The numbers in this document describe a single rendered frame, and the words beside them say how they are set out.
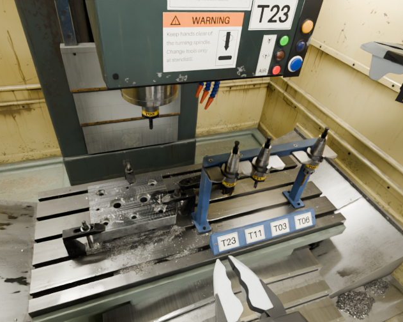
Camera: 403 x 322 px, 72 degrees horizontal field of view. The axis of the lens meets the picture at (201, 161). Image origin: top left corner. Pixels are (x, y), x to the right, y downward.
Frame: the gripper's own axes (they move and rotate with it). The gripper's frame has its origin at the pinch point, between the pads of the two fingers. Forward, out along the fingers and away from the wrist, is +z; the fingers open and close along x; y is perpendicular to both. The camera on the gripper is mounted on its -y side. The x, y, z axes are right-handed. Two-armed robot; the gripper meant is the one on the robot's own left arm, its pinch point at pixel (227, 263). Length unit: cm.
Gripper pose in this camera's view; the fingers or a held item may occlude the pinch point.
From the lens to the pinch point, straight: 44.7
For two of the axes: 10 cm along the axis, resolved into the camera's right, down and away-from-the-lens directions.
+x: 9.4, -1.6, 3.1
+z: -3.4, -6.6, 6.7
